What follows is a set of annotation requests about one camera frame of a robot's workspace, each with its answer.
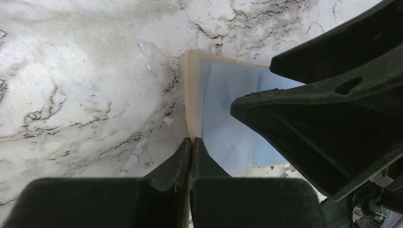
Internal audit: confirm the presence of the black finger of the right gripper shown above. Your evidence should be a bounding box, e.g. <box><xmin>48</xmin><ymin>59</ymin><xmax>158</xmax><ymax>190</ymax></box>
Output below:
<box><xmin>230</xmin><ymin>46</ymin><xmax>403</xmax><ymax>201</ymax></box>
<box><xmin>270</xmin><ymin>0</ymin><xmax>403</xmax><ymax>84</ymax></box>

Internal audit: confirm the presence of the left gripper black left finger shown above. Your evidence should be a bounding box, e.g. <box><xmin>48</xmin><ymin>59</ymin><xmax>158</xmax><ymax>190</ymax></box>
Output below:
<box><xmin>4</xmin><ymin>138</ymin><xmax>192</xmax><ymax>228</ymax></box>

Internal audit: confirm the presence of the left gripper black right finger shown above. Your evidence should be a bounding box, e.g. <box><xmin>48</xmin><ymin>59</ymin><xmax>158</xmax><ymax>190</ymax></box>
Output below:
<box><xmin>190</xmin><ymin>138</ymin><xmax>326</xmax><ymax>228</ymax></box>

